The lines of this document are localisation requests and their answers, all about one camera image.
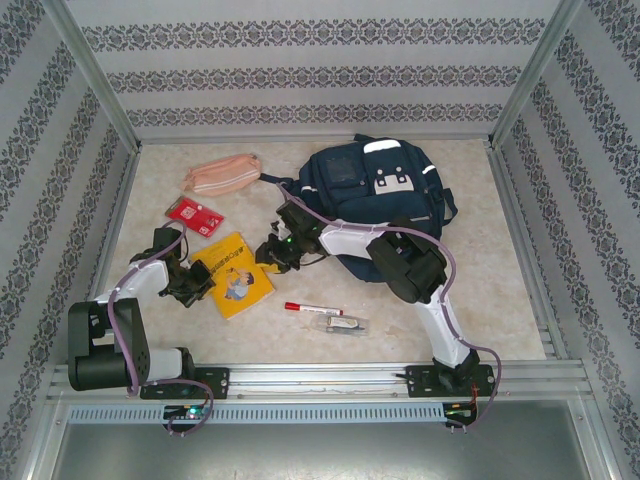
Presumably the yellow picture book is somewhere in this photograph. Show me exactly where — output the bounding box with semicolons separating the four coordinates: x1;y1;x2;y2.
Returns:
190;231;276;321

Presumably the aluminium mounting rail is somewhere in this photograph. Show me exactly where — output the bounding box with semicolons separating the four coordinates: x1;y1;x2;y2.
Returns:
47;362;586;401

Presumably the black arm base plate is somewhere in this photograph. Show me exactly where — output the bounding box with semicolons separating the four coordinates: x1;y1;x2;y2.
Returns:
405;363;498;400
139;366;231;401

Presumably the slotted grey cable duct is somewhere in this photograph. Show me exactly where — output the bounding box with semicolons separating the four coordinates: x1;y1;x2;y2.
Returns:
67;403;446;424

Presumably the pink striped pencil case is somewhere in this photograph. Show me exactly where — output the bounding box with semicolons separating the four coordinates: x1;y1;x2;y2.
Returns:
182;153;264;197

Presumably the grey metal panel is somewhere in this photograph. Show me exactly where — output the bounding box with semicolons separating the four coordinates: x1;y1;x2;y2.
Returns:
49;422;601;480

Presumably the aluminium frame post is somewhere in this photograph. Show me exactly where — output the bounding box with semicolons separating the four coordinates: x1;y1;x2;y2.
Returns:
42;0;142;147
487;0;584;147

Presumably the red-capped white marker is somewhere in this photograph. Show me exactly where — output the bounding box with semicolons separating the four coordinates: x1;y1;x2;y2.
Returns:
284;301;345;316

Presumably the aluminium side rail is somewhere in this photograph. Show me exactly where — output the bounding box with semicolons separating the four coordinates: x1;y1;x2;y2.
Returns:
69;144;144;364
487;142;569;359

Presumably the clear plastic supplies bag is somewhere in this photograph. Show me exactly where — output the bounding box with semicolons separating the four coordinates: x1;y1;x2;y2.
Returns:
309;314;371;339

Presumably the small circuit board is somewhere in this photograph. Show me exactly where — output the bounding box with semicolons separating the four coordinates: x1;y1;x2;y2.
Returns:
444;402;479;420
163;404;211;421

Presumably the red card packet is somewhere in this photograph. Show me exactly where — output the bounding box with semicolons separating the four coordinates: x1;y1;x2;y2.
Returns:
164;196;225;237

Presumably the navy blue backpack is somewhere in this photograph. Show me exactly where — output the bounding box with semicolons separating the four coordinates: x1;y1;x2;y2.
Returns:
259;133;459;284

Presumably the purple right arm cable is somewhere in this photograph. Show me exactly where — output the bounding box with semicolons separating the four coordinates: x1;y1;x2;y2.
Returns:
277;182;501;434

